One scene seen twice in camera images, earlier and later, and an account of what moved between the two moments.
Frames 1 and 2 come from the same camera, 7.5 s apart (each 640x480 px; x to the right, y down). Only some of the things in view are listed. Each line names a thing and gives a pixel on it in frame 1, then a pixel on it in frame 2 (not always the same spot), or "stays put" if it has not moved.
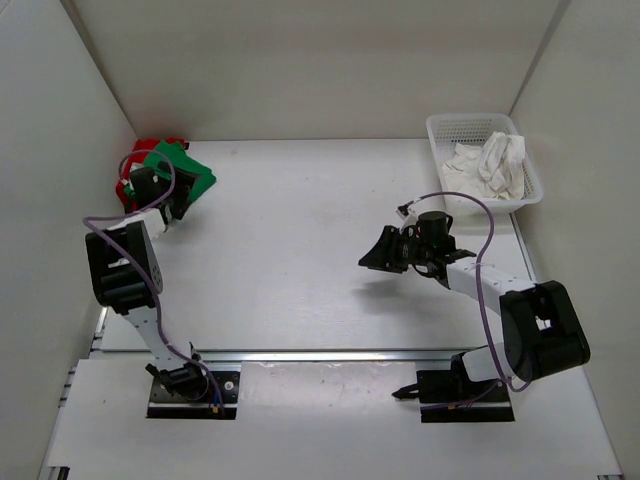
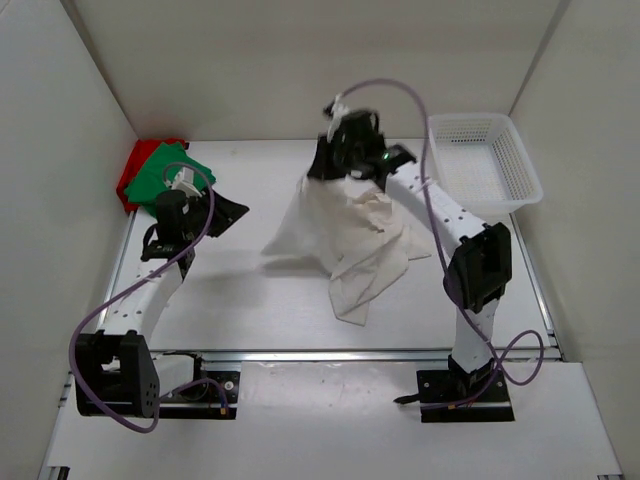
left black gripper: (183, 182) to (226, 213)
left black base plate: (219, 403) stays put
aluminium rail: (331, 355) stays put
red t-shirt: (138, 154) stays put
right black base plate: (449, 396) stays put
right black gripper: (386, 255) to (322, 168)
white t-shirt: (494, 172) to (348, 232)
